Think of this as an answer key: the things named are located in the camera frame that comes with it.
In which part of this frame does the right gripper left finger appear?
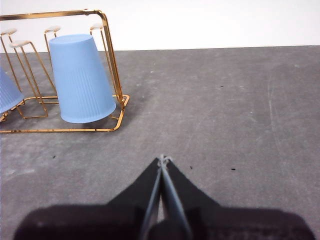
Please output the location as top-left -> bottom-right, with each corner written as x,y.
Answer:
13,156 -> 163,240

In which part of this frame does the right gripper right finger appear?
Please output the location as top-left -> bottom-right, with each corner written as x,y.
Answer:
163,158 -> 316,240

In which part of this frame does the blue ribbed plastic cup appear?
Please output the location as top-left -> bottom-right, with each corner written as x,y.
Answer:
0,67 -> 25,115
48,33 -> 117,124

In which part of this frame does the gold wire cup rack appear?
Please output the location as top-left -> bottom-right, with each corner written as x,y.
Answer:
0,9 -> 131,133

